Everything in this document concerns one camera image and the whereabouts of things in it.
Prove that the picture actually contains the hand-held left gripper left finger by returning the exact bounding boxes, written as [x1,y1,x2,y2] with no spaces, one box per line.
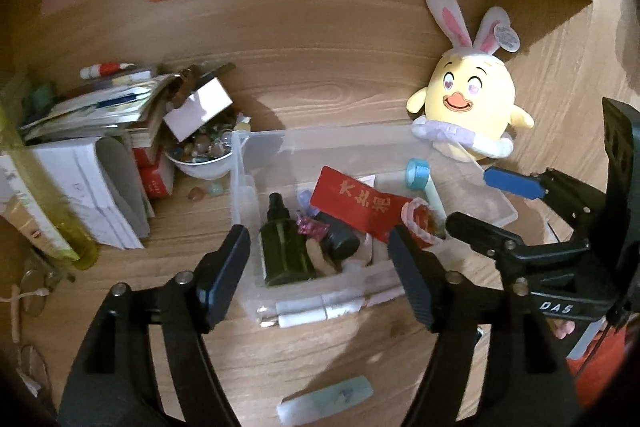
[57,224,252,427]

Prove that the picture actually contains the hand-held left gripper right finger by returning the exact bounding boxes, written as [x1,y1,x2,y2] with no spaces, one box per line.
[387,224,583,427]

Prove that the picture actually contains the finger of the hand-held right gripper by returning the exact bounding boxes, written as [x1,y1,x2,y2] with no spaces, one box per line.
[484,166,551,202]
[445,212,532,268]

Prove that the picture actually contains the beige squeeze tube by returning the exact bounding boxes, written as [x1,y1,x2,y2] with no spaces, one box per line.
[305,237,347,281]

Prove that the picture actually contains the red envelope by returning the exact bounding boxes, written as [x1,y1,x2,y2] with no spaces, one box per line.
[310,166,417,244]

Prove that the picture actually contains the clear plastic bin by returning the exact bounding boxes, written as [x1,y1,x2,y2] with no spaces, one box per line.
[230,127,519,329]

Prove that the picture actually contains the pale green capped tube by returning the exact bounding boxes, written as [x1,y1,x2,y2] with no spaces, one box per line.
[404,158,448,239]

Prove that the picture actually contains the dark green spray bottle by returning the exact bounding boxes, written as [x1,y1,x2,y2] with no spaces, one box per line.
[257,192,319,288]

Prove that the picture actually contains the black round jar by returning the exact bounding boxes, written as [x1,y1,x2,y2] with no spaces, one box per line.
[315,212,362,261]

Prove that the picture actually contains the white tube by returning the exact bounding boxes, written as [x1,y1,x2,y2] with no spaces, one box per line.
[257,294,364,329]

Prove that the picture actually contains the yellow chick plush toy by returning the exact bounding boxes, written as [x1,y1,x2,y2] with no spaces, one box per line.
[406,0,535,165]

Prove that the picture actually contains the pink wrapped candy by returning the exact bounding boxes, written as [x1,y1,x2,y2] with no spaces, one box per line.
[297,214,329,239]

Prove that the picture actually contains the red cloth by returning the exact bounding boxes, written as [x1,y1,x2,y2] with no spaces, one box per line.
[570,327,632,405]

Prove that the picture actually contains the white bowl of pebbles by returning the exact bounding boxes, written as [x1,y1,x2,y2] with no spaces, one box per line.
[164,114,237,180]

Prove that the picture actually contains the red boxes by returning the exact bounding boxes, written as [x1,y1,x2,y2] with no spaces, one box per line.
[131,146,176,200]

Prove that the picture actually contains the light green tube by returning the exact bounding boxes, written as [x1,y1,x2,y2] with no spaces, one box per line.
[277,376,374,426]

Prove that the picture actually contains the small open cardboard box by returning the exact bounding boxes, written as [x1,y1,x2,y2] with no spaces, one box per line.
[162,66,236,142]

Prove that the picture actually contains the eyeglasses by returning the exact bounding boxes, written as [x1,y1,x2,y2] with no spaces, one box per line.
[19,266,77,319]

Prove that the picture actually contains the yellow-green plastic bottle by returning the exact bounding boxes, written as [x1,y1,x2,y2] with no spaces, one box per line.
[0,99,99,271]

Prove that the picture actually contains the stack of books and papers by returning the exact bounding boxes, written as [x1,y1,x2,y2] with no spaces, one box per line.
[20,67,178,144]

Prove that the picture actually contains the white red glue stick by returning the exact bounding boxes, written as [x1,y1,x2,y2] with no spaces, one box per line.
[80,62,137,80]

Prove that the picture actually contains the beige cord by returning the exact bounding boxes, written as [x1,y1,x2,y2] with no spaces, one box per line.
[9,286,52,344]

